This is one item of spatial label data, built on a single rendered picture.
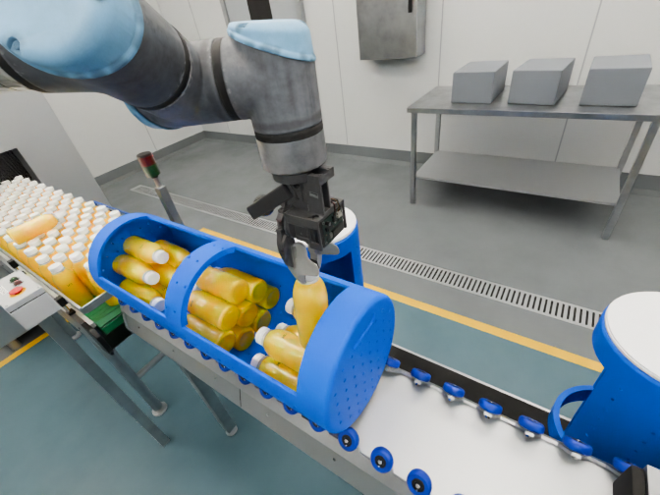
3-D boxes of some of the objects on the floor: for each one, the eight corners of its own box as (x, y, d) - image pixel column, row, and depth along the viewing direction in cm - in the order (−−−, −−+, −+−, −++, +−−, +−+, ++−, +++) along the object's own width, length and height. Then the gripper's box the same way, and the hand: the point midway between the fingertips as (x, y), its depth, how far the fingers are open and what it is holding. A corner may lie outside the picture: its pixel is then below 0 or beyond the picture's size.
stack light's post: (233, 339, 216) (158, 189, 150) (229, 337, 218) (153, 188, 152) (237, 335, 218) (165, 185, 153) (233, 332, 220) (160, 184, 155)
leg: (231, 438, 165) (181, 366, 128) (224, 432, 168) (172, 360, 131) (240, 427, 169) (192, 355, 132) (232, 422, 172) (184, 349, 134)
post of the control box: (163, 447, 166) (28, 315, 107) (158, 443, 168) (25, 310, 109) (170, 440, 169) (42, 306, 109) (165, 435, 171) (37, 302, 111)
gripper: (300, 188, 40) (322, 308, 53) (348, 153, 47) (357, 266, 60) (249, 178, 44) (282, 292, 57) (301, 147, 51) (319, 254, 64)
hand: (306, 268), depth 59 cm, fingers closed on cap, 4 cm apart
